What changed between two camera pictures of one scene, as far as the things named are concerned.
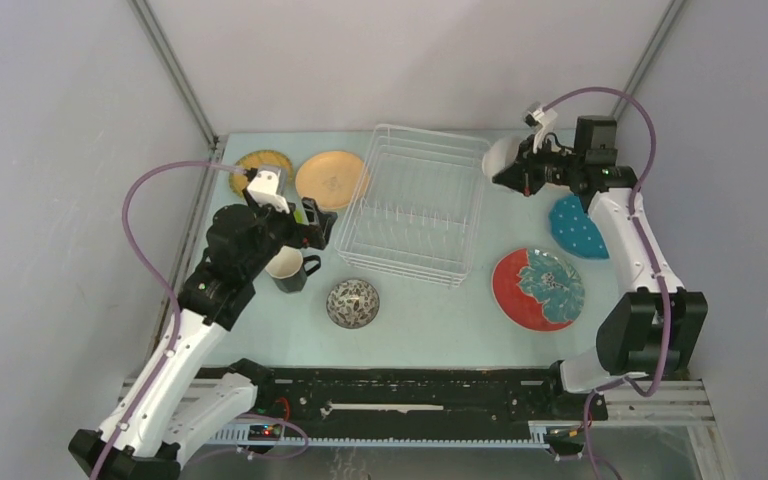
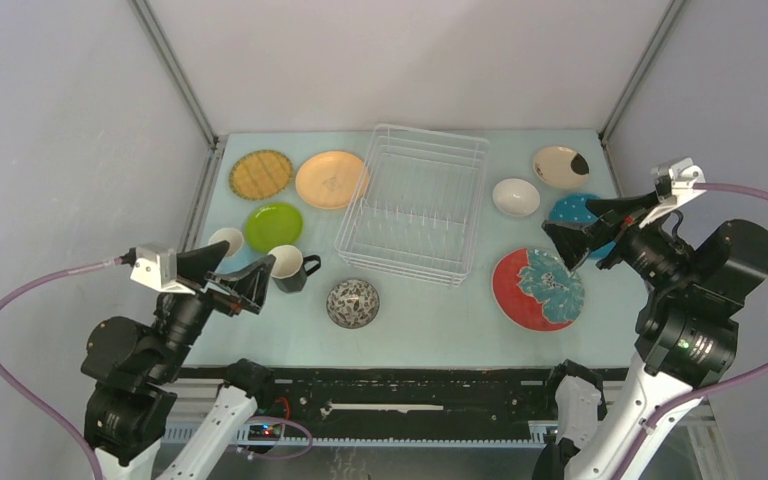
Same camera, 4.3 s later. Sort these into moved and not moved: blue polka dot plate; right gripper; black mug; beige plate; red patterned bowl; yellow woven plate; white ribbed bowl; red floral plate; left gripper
Moved: white ribbed bowl; right gripper; left gripper
Not moved: beige plate; yellow woven plate; red floral plate; blue polka dot plate; black mug; red patterned bowl
